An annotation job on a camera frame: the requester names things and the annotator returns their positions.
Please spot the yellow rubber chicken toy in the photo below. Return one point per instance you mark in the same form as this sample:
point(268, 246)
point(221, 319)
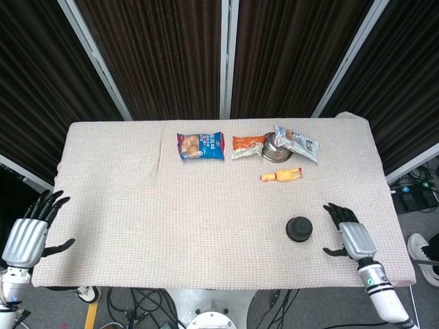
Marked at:
point(283, 174)

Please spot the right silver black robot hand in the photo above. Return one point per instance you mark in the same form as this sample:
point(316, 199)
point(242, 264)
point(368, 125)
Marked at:
point(356, 240)

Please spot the blue snack bag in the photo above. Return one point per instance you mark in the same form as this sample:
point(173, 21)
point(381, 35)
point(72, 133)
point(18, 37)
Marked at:
point(202, 146)

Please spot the thin metal table leg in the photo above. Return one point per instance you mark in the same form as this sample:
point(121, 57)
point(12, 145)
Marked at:
point(415, 305)

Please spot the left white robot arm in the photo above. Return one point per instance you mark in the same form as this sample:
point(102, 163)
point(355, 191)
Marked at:
point(12, 284)

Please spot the orange white snack bag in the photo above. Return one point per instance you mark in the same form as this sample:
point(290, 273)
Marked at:
point(245, 145)

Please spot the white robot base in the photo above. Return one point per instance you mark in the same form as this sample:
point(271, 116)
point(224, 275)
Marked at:
point(212, 312)

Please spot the black foot pedal unit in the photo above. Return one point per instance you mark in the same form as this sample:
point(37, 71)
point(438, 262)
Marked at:
point(418, 200)

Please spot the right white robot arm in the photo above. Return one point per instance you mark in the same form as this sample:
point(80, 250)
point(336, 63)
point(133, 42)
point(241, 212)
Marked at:
point(384, 298)

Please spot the white grey snack bag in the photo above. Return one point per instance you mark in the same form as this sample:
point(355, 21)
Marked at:
point(302, 142)

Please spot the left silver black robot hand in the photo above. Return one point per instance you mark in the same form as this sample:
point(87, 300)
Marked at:
point(24, 240)

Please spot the black round cup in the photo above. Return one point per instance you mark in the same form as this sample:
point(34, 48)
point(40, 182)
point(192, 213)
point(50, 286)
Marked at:
point(299, 229)

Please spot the dark brown partition panel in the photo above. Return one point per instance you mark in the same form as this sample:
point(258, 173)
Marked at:
point(154, 58)
point(291, 58)
point(41, 85)
point(394, 85)

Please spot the aluminium partition post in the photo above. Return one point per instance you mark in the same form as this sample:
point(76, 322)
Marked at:
point(350, 55)
point(92, 55)
point(228, 58)

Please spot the aluminium partition rail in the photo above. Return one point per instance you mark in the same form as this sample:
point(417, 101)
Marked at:
point(24, 171)
point(411, 164)

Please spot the white sneaker with black sock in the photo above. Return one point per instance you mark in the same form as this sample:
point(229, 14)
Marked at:
point(420, 250)

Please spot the beige woven tablecloth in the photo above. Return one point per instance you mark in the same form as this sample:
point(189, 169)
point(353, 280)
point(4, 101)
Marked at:
point(171, 212)

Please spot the stainless steel bowl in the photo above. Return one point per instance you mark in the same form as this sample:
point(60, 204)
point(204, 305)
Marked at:
point(274, 152)

